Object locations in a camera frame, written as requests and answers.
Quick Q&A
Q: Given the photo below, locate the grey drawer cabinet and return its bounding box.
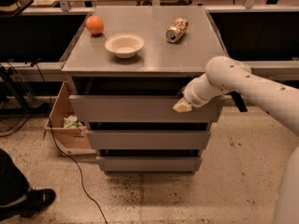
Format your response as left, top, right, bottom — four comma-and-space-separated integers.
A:
61, 5, 230, 174

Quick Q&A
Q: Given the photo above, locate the grey drawer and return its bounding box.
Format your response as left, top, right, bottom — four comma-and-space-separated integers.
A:
69, 95, 224, 123
87, 131, 210, 149
96, 157, 202, 172

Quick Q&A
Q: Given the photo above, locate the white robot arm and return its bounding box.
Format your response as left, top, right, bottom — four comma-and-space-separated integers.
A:
173, 56, 299, 224

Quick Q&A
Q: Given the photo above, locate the crumpled paper in box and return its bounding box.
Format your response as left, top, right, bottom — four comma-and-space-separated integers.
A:
63, 115, 78, 128

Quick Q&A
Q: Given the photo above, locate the gold soda can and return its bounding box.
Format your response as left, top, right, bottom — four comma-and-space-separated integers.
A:
165, 18, 188, 43

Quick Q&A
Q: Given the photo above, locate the grey bottom drawer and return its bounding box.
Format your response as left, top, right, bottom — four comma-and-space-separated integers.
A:
96, 157, 202, 172

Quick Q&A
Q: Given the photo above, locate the cardboard box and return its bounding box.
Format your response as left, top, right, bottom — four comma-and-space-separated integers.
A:
45, 81, 94, 155

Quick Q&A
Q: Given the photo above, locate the grey middle drawer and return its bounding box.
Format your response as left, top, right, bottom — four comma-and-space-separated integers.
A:
87, 131, 210, 149

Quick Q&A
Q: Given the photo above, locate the black shoe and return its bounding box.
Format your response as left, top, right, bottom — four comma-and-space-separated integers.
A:
21, 189, 56, 217

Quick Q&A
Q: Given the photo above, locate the black tripod stand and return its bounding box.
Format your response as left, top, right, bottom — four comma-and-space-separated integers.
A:
0, 64, 47, 113

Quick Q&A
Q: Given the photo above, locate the grey top drawer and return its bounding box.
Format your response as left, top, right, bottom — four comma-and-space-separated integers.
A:
69, 95, 224, 123

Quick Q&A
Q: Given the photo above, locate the white paper bowl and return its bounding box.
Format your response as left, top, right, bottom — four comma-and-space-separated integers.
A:
105, 34, 144, 59

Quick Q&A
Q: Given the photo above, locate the orange fruit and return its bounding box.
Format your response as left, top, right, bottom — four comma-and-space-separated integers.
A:
85, 15, 104, 35

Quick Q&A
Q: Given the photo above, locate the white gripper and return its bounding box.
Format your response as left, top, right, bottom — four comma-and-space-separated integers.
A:
173, 77, 206, 113

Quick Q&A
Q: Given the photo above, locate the black floor cable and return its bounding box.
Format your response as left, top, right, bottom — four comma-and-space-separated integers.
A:
31, 58, 109, 224

